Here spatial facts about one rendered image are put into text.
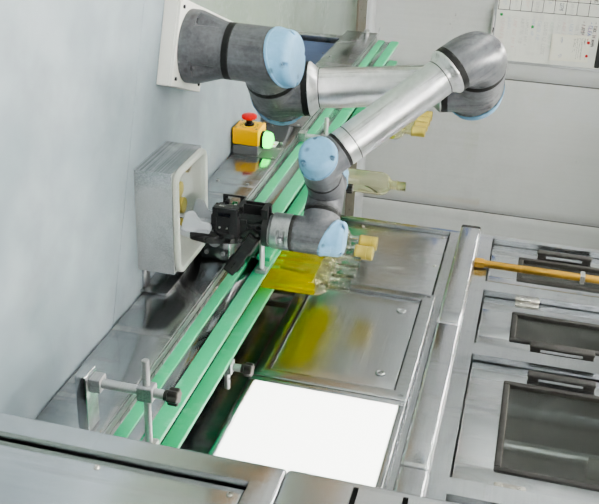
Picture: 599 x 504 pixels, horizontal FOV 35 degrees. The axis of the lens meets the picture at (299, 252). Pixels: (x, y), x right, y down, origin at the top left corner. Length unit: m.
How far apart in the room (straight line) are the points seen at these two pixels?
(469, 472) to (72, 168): 0.95
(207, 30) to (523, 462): 1.06
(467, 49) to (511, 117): 6.27
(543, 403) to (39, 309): 1.11
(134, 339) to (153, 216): 0.25
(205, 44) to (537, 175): 6.54
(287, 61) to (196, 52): 0.18
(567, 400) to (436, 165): 6.28
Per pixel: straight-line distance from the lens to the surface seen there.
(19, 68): 1.47
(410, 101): 1.85
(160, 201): 1.89
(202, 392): 1.85
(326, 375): 2.07
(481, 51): 1.90
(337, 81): 2.02
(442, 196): 8.45
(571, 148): 8.23
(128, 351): 1.81
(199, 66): 1.96
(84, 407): 1.58
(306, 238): 1.88
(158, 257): 1.94
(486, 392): 2.15
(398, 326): 2.26
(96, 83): 1.70
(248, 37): 1.92
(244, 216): 1.92
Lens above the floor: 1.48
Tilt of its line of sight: 12 degrees down
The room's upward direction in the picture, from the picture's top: 98 degrees clockwise
